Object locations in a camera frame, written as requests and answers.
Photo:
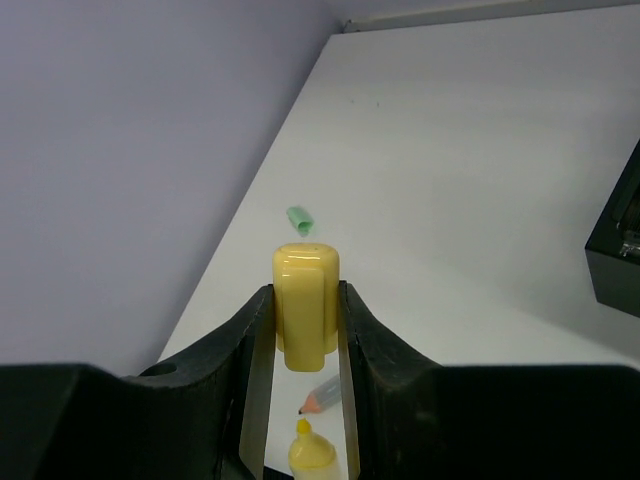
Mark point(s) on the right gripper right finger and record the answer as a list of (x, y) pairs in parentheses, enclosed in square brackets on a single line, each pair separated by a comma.
[(408, 417)]

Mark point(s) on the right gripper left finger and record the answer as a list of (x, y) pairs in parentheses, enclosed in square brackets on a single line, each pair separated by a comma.
[(200, 414)]

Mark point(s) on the yellow highlighter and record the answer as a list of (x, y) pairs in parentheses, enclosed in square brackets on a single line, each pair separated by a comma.
[(311, 456)]

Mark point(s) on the yellow highlighter cap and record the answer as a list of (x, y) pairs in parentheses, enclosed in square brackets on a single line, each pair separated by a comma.
[(306, 283)]

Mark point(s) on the green highlighter cap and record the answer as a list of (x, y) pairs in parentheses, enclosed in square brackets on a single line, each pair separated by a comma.
[(301, 220)]

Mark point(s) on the black slotted container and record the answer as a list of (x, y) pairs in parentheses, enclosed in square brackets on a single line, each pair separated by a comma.
[(612, 249)]

